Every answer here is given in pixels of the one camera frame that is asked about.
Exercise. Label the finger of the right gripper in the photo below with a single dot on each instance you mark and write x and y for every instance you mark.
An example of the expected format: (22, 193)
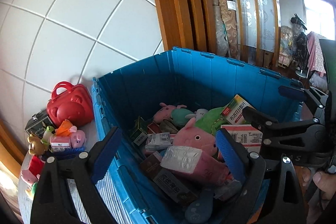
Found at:
(294, 92)
(262, 121)

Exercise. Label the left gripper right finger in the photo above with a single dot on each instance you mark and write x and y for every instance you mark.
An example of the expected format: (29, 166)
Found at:
(283, 199)

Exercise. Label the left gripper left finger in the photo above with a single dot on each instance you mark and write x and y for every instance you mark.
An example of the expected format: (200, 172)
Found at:
(53, 202)

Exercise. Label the colourful Kotex tissue pack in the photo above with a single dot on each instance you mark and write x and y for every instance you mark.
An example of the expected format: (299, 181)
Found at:
(228, 190)

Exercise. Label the pink tissue pack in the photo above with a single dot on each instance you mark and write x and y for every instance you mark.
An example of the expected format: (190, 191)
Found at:
(203, 169)
(60, 143)

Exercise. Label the white wet wipes packet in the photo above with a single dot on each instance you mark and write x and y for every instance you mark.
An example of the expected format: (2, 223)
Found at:
(159, 141)

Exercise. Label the person's right hand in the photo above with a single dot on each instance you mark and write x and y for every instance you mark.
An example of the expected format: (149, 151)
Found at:
(324, 182)

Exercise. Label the red white medicine box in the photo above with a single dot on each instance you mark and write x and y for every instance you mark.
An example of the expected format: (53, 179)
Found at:
(246, 135)

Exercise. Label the green turtle plush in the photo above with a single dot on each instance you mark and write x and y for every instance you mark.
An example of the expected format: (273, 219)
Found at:
(33, 189)

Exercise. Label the red dress pig plush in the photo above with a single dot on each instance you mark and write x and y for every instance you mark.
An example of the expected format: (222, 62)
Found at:
(33, 172)

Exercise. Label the yellow green ibuprofen box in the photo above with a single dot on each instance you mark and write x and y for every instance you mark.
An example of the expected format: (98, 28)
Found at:
(233, 111)

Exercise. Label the green plush in crate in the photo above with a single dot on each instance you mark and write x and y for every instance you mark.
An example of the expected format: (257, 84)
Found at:
(211, 122)

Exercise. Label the brown teddy bear plush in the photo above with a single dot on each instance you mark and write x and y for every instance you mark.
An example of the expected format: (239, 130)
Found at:
(36, 145)

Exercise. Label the green white frog plush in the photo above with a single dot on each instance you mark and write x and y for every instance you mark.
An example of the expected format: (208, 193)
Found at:
(49, 132)

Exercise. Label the pink pig plush in crate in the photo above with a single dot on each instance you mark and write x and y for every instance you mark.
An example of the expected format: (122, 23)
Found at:
(192, 136)

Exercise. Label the dark green gift box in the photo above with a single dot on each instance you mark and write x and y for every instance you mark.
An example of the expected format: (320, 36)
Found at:
(38, 124)

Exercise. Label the silver blister pack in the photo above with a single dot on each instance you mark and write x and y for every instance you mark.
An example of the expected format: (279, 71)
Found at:
(181, 159)

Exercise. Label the teal dress pig plush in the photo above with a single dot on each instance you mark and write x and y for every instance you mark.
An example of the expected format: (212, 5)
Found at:
(177, 115)

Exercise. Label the black medicine box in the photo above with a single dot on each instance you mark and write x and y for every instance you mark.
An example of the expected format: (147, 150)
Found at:
(166, 181)

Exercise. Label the rolled patterned carpet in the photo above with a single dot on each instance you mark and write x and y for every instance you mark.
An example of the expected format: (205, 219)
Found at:
(228, 16)

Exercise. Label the red bear-shaped plastic case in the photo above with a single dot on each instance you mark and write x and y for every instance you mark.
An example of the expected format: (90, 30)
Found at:
(70, 102)

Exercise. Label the small green black box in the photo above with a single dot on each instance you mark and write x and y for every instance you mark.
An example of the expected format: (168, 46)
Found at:
(139, 132)

